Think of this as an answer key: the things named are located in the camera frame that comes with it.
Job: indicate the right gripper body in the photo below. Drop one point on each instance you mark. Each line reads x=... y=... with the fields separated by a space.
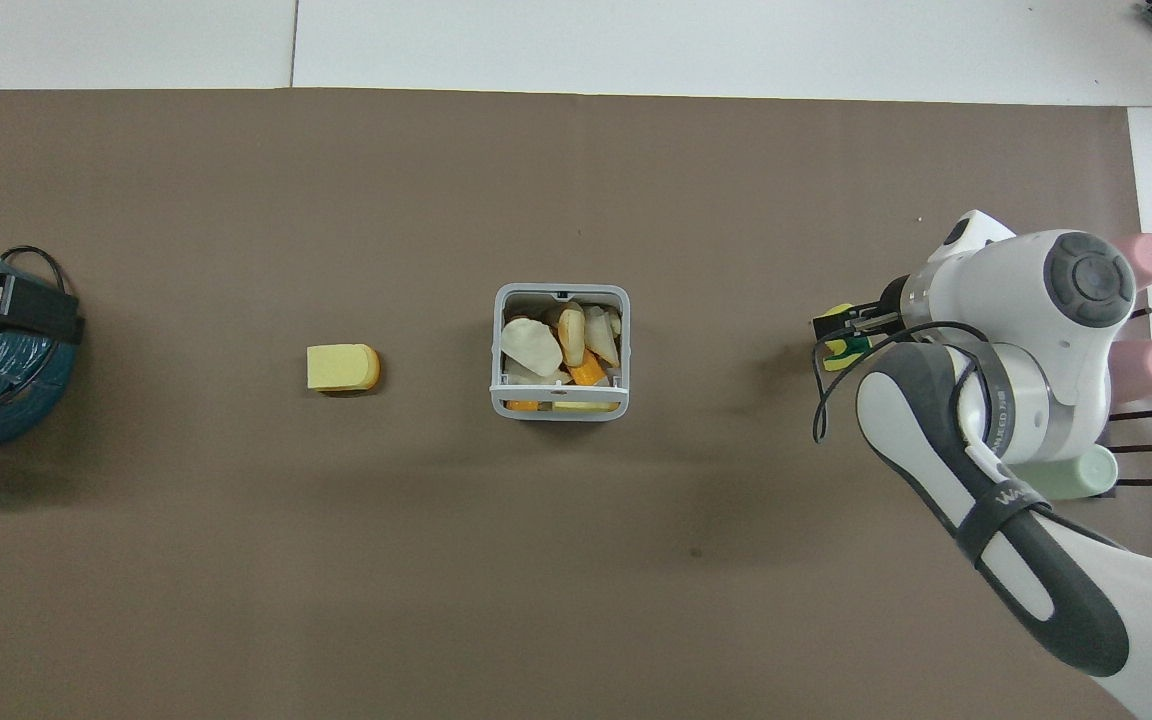
x=891 y=303

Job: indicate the yellow green sponge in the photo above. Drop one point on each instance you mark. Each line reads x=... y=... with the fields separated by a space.
x=842 y=356

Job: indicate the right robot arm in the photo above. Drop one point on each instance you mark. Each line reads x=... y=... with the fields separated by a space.
x=1036 y=300

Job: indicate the yellow orange trash piece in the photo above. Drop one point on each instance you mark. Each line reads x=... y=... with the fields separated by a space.
x=572 y=332

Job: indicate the grey square bin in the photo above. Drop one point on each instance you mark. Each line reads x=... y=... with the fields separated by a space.
x=536 y=291

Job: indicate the light green cup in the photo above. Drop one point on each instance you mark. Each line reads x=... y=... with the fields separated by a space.
x=1076 y=473

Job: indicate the pink cup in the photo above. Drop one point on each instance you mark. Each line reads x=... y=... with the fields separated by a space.
x=1146 y=260
x=1151 y=366

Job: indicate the yellow bread slice toy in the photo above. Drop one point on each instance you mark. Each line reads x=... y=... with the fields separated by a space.
x=336 y=368

